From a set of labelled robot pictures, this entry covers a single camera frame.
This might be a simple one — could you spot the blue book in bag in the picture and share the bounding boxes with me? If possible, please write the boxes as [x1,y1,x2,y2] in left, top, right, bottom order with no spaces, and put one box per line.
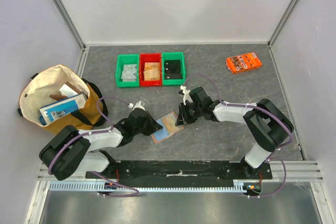
[39,93,87,126]

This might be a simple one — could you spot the beige cards in red bin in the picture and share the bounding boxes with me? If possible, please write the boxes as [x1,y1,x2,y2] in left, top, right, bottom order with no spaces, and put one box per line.
[143,62,160,81]

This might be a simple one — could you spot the tan leather card holder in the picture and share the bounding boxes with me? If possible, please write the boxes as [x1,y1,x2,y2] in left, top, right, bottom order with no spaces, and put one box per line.
[151,112,184,144]

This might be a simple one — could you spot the cream and tan tote bag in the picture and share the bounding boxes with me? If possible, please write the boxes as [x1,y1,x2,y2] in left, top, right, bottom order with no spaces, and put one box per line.
[18,65,108,135]

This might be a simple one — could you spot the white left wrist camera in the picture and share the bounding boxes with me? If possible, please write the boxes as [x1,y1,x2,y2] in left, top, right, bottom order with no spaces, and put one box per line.
[128,101,145,111]

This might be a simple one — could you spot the brown item in bag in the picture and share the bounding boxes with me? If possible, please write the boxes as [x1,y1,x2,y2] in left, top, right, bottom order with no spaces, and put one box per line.
[49,82,82,101]

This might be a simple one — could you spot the beige credit card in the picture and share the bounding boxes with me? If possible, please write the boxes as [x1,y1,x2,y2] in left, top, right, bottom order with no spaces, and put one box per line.
[162,114,184,134]

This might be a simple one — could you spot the right green plastic bin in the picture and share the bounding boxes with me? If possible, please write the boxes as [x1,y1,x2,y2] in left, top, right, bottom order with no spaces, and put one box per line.
[161,52,186,86]

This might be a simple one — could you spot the left green plastic bin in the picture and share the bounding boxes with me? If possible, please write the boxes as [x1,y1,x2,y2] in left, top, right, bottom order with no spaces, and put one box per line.
[115,54,140,88]

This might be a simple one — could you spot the red plastic bin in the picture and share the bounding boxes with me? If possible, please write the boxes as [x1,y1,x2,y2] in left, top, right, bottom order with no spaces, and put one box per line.
[139,53,162,87]

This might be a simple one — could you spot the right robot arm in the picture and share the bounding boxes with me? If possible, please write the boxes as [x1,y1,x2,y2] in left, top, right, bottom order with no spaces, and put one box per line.
[175,86,294,179]

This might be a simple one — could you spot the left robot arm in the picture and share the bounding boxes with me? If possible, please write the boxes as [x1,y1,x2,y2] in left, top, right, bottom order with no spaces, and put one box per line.
[39,108,163,180]

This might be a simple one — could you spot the white packet in bag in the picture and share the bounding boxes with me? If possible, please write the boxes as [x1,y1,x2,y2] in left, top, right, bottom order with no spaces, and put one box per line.
[59,84,78,97]

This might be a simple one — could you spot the orange screw box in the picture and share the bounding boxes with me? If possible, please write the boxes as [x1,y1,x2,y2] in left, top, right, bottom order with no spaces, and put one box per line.
[225,52,263,74]

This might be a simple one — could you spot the black cards in green bin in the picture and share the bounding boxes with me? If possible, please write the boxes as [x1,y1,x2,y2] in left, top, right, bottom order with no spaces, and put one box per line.
[164,60,182,80]

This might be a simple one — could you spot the grey cards in green bin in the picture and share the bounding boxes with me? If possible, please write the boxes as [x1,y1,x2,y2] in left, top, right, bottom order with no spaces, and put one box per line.
[121,64,138,82]

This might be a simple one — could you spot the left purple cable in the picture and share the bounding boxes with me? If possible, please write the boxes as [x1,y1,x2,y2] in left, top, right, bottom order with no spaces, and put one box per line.
[48,97,140,198]

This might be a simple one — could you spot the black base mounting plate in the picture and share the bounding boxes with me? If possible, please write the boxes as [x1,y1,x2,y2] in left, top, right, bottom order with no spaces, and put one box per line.
[100,161,272,188]

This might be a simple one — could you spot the green plastic bin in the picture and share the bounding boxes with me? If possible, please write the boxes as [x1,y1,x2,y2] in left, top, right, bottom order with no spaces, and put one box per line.
[161,52,186,86]
[115,54,140,88]

